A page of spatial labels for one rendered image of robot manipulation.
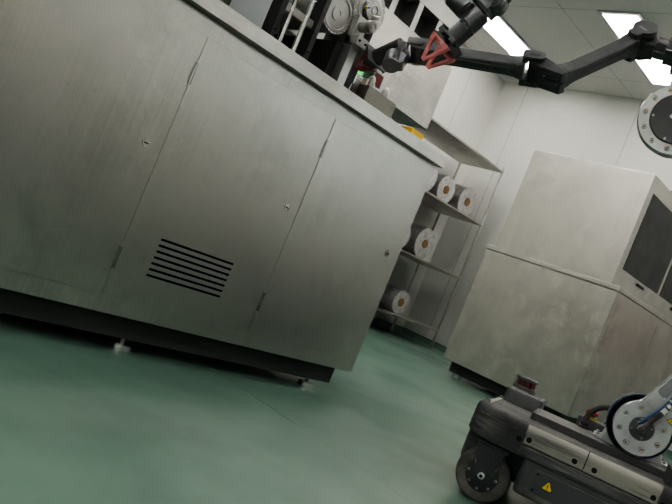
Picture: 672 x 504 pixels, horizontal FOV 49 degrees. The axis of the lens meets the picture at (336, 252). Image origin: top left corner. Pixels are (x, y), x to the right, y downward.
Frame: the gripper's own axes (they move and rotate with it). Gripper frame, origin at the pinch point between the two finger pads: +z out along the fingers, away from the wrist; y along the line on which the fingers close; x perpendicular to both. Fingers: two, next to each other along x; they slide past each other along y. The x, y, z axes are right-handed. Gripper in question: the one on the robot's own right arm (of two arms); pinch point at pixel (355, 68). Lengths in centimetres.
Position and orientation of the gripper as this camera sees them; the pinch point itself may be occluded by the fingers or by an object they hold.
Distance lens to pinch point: 259.6
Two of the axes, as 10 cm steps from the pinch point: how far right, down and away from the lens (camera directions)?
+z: -7.8, 2.2, 5.9
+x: 0.0, -9.4, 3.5
